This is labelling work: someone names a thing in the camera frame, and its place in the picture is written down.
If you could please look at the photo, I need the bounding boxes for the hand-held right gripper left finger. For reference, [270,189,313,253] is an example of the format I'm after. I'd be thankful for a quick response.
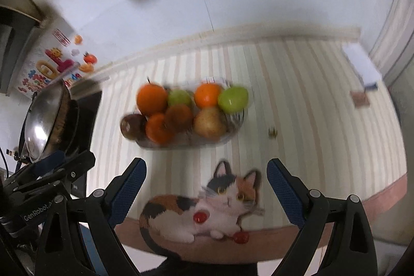
[34,157,147,276]

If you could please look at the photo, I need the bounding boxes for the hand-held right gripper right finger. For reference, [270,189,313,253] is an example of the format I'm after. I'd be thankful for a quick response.
[266,158,379,276]

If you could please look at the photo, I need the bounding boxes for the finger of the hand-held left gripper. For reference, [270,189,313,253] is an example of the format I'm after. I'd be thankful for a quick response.
[11,151,67,181]
[13,151,97,196]

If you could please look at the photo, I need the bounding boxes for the dark brown round fruit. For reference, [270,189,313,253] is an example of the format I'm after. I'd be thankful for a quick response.
[120,114,147,140]

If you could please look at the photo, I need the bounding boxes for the small orange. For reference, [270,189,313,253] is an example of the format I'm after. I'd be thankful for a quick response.
[194,83,224,109]
[145,113,177,145]

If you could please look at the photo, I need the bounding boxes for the oval floral ceramic plate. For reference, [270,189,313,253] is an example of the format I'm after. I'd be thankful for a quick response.
[134,77,249,150]

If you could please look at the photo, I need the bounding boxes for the dark reddish orange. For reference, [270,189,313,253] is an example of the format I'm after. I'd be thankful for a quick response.
[166,104,195,133]

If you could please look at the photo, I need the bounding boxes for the large orange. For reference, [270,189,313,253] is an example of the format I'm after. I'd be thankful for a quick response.
[136,84,169,116]

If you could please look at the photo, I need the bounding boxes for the yellow-brown pear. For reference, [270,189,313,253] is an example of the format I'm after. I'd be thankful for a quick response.
[193,106,228,139]

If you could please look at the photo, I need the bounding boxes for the green apple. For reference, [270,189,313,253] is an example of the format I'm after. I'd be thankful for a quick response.
[218,86,249,114]
[167,89,193,108]

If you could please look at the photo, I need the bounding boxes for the steel wok with lid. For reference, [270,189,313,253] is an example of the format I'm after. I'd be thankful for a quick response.
[19,80,73,163]

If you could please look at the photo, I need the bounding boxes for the striped mat with cat print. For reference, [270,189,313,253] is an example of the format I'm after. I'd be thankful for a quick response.
[87,38,408,264]

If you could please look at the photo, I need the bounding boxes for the person's dark trousers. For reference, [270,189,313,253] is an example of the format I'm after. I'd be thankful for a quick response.
[139,257,259,276]

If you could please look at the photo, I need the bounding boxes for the small brown square pad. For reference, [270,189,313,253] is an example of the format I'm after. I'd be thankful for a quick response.
[351,92,370,108]

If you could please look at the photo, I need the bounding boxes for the black range hood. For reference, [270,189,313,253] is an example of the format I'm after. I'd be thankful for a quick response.
[0,0,44,95]

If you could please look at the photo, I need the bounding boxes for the white packet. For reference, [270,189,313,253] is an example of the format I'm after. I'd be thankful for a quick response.
[342,44,379,91]

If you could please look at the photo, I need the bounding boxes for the colourful character wall sticker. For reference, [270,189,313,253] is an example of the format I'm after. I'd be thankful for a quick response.
[18,48,81,94]

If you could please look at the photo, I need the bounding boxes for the red seal wall sticker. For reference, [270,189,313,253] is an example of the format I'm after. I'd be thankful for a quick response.
[52,29,71,47]

